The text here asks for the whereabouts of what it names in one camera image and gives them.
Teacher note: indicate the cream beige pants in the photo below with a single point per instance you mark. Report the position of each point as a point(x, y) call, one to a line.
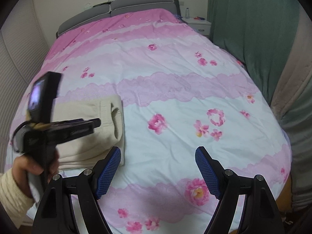
point(94, 143)

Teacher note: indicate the white nightstand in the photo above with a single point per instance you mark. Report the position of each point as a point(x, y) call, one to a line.
point(200, 26)

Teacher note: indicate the left hand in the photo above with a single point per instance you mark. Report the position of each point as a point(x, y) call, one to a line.
point(25, 164)

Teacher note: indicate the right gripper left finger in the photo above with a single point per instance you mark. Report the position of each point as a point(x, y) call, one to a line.
point(91, 185)

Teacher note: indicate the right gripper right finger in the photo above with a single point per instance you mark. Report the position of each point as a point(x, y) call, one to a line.
point(224, 185)

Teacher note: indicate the beige curtain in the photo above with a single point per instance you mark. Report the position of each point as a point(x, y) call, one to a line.
point(297, 71)

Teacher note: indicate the clear plastic bottle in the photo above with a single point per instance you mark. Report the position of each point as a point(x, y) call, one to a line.
point(187, 13)

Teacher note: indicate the white louvered wardrobe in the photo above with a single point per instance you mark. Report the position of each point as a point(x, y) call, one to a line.
point(23, 49)

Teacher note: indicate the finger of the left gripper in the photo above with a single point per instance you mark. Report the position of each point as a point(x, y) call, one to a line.
point(73, 129)

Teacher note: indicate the pink floral duvet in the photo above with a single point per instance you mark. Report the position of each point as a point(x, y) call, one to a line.
point(177, 91)

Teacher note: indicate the green curtain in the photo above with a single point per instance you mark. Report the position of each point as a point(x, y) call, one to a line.
point(260, 34)

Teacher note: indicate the cream knit sleeve forearm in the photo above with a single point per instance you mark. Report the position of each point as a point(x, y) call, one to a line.
point(14, 201)

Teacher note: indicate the colourful items on nightstand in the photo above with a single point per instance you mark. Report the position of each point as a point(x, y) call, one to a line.
point(199, 18)

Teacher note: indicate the grey upholstered headboard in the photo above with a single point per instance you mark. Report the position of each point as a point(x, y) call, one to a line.
point(117, 7)

